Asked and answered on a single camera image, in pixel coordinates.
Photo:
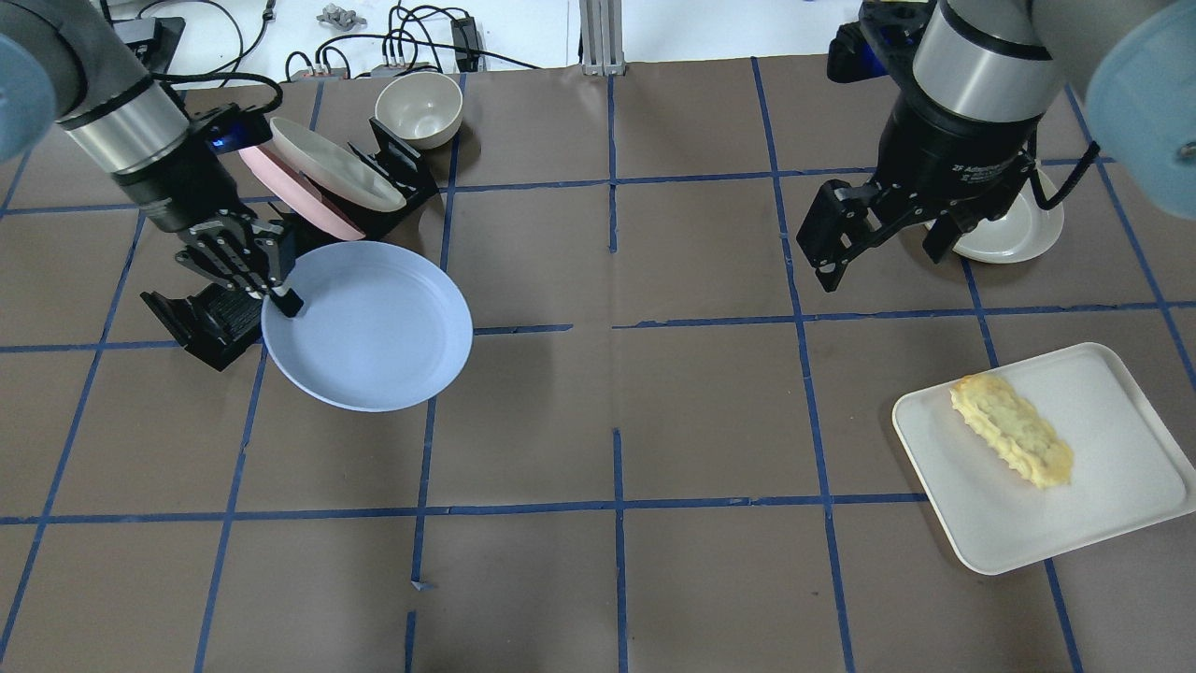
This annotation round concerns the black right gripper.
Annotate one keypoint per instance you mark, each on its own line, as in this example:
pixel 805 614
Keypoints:
pixel 944 150

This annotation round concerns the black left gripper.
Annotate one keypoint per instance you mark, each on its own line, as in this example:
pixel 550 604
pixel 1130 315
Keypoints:
pixel 166 199

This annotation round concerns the light blue plate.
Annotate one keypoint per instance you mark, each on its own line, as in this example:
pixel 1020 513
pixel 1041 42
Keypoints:
pixel 381 328

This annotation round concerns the yellow bread piece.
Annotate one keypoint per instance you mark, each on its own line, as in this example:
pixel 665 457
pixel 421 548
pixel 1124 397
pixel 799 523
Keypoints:
pixel 1013 428

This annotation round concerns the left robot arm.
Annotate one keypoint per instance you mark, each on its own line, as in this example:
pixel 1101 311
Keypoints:
pixel 64 65

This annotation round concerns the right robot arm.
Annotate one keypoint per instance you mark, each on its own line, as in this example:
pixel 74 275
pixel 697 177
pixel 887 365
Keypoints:
pixel 975 80

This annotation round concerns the pink plate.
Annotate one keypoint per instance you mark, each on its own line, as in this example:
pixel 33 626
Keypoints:
pixel 298 193

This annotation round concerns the white plate in rack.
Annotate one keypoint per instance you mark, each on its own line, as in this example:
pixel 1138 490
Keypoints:
pixel 335 169

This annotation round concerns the white shallow bowl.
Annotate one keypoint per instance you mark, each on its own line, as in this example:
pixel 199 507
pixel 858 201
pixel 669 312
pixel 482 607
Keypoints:
pixel 1024 233

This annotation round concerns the black dish rack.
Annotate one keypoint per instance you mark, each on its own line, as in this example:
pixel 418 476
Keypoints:
pixel 218 325

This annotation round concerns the beige bowl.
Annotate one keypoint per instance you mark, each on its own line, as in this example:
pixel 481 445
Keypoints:
pixel 425 109

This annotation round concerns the black power adapter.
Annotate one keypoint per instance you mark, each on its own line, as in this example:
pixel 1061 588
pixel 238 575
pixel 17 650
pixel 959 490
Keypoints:
pixel 466 42

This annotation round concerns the white rectangular tray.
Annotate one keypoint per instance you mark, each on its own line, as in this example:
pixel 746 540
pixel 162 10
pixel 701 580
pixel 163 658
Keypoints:
pixel 1128 470

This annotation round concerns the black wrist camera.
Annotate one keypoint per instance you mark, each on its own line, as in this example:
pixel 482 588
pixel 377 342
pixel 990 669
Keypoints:
pixel 229 128

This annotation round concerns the aluminium frame post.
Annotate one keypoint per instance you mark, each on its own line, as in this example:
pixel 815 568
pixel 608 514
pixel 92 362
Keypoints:
pixel 601 38

